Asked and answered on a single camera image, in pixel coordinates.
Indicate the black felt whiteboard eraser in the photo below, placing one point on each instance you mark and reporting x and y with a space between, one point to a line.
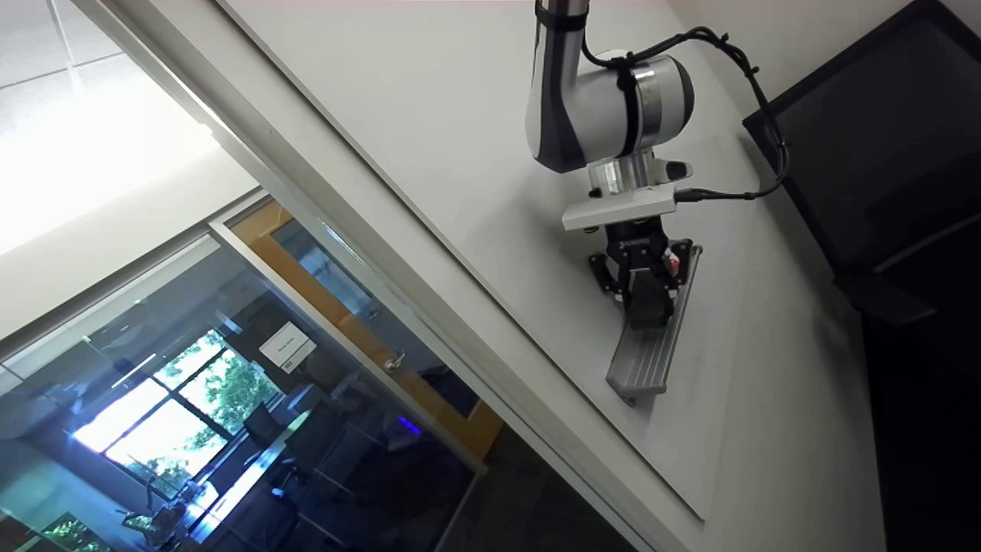
647 302

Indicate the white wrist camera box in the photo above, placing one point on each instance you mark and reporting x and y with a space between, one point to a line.
613 214

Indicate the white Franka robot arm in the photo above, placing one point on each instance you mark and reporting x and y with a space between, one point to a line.
603 101

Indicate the grey aluminium marker tray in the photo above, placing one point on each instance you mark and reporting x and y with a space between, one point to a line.
646 362

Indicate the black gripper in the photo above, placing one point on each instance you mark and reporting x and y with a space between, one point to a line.
636 240

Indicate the small white door sign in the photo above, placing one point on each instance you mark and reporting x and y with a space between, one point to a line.
289 349

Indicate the black monitor screen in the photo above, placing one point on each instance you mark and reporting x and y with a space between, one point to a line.
891 133

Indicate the white whiteboard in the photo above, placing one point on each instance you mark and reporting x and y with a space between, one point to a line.
462 156

